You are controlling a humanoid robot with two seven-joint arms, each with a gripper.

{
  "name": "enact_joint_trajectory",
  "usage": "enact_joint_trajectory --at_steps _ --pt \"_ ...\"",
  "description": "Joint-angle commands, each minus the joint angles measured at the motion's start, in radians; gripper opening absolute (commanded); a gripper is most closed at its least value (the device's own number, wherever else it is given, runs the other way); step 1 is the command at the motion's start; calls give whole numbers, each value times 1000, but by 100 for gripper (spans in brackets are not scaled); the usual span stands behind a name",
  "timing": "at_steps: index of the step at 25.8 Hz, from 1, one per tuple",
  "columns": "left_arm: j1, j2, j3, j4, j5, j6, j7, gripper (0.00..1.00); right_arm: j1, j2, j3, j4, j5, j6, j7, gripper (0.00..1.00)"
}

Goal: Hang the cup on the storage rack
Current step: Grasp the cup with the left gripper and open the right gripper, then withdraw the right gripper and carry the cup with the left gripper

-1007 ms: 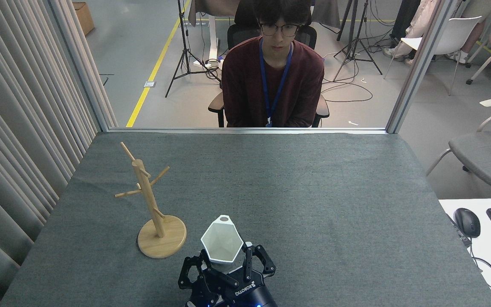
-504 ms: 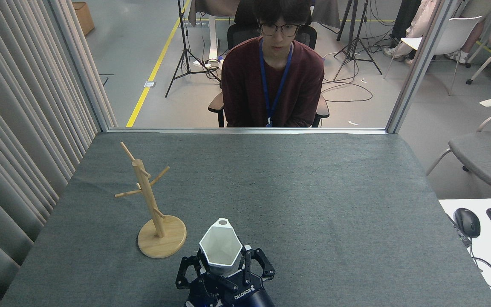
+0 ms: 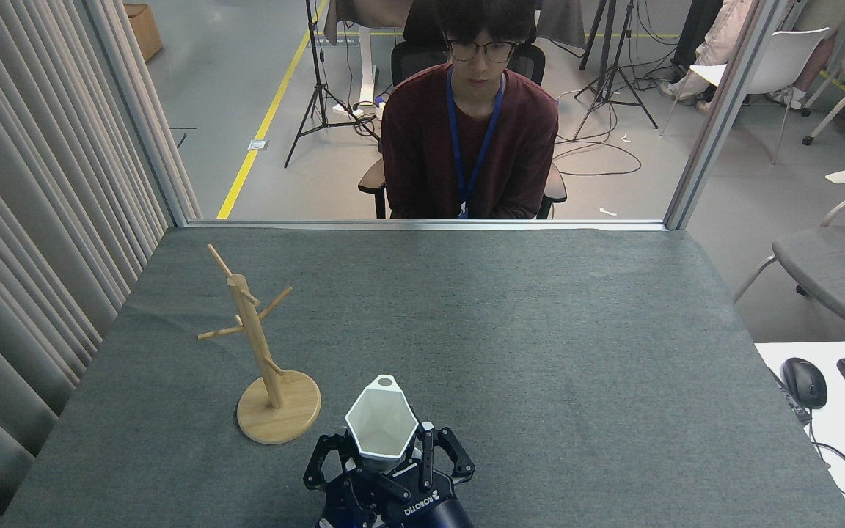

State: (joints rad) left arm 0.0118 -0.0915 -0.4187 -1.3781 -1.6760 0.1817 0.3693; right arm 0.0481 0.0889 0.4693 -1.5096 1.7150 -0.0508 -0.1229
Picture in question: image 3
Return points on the beige pleated curtain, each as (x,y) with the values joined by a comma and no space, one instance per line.
(26,183)

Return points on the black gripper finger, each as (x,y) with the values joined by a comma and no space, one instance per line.
(316,469)
(459,462)

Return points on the silver metal post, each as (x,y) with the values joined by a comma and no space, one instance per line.
(723,110)

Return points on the grey chair with armrest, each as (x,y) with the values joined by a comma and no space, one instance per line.
(840,271)

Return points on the black computer mouse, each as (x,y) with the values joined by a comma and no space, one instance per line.
(805,383)

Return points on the white plastic chair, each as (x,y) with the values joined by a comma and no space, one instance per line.
(782,59)

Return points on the black-rimmed glasses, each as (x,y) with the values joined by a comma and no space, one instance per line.
(481,51)

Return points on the black tripod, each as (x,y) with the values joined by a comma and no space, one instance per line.
(613,73)
(317,88)

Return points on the silver floor socket plate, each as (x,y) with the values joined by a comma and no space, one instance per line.
(258,144)

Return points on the wooden cup storage rack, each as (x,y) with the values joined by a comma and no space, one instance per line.
(261,345)

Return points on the white power strip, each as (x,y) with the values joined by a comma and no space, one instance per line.
(364,108)

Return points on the black office chair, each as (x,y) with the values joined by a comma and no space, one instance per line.
(411,55)

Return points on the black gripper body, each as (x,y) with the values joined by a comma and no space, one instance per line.
(422,510)

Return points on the grey felt table mat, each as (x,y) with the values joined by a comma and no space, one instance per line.
(540,330)

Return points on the white hexagonal cup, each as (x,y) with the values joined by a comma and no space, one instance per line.
(382,425)

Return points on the seated person in background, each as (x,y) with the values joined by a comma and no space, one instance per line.
(723,44)

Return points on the silver table edge rail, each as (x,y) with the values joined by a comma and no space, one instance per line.
(320,224)

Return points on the cardboard box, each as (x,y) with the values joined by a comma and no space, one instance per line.
(144,29)

